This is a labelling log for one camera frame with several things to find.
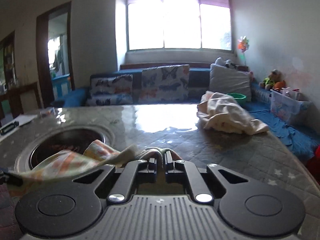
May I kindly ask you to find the colourful patterned baby garment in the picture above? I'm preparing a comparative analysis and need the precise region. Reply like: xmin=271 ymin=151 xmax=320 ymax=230
xmin=7 ymin=140 xmax=181 ymax=200

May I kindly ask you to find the black round induction cooktop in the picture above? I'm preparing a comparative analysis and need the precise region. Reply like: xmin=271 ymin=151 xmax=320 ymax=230
xmin=15 ymin=125 xmax=115 ymax=173

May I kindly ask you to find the cream beige crumpled garment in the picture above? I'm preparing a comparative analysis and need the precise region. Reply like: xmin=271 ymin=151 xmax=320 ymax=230
xmin=197 ymin=91 xmax=269 ymax=135

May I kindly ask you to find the left butterfly print cushion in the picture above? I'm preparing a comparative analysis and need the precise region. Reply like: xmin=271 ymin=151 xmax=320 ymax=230
xmin=86 ymin=74 xmax=133 ymax=106

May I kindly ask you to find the butterfly print cushion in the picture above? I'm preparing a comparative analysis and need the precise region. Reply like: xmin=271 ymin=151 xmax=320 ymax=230
xmin=138 ymin=64 xmax=190 ymax=103
xmin=86 ymin=74 xmax=133 ymax=106

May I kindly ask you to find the blue sofa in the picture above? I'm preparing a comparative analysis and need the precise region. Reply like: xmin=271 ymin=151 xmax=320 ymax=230
xmin=51 ymin=65 xmax=319 ymax=161

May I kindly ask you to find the right butterfly print cushion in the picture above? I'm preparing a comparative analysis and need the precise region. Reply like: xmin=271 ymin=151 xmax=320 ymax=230
xmin=138 ymin=64 xmax=190 ymax=103

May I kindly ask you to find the green plastic basin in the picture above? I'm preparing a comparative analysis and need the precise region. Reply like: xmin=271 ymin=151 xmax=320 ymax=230
xmin=228 ymin=93 xmax=247 ymax=104

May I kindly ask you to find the grey plain pillow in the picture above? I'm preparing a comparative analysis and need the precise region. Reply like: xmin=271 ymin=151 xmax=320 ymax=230
xmin=209 ymin=64 xmax=252 ymax=102

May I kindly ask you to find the blue white cabinet beyond door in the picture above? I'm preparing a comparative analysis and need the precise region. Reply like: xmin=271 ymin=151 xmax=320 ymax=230
xmin=51 ymin=74 xmax=72 ymax=100

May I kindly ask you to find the clear plastic storage bin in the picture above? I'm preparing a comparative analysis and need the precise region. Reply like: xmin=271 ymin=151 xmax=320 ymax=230
xmin=270 ymin=90 xmax=312 ymax=126

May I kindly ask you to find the white paper sheet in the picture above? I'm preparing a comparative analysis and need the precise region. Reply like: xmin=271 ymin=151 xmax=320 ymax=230
xmin=0 ymin=114 xmax=37 ymax=142

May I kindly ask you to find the teddy bear plush toy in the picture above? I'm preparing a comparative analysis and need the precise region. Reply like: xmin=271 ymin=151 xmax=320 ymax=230
xmin=259 ymin=69 xmax=286 ymax=90

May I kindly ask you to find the red plastic stool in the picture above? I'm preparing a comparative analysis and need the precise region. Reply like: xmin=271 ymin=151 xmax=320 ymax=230
xmin=306 ymin=146 xmax=320 ymax=180

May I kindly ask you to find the dark wooden cabinet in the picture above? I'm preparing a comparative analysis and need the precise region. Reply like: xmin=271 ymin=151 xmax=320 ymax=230
xmin=1 ymin=31 xmax=42 ymax=120

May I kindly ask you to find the colourful pinwheel toy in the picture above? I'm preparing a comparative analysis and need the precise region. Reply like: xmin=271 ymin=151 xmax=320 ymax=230
xmin=238 ymin=36 xmax=249 ymax=66

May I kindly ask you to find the black handle tool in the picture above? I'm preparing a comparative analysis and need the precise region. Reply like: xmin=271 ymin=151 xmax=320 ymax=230
xmin=0 ymin=121 xmax=19 ymax=135

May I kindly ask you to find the window with metal frame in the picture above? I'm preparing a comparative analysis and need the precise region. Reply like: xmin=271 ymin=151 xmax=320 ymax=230
xmin=126 ymin=0 xmax=232 ymax=51

